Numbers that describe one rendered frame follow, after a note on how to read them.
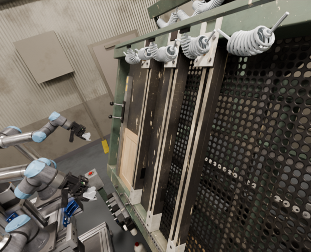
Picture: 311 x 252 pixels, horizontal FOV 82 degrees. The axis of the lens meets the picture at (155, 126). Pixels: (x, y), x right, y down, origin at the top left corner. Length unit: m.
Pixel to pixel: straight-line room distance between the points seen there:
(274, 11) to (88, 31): 3.99
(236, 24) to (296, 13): 0.18
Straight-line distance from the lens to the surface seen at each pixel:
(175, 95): 0.97
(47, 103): 4.53
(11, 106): 4.68
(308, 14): 0.63
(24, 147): 1.87
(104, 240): 2.36
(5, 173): 1.18
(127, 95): 1.62
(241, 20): 0.74
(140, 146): 1.26
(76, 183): 0.98
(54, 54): 4.10
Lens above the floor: 1.97
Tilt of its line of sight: 26 degrees down
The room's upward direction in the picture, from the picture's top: 19 degrees counter-clockwise
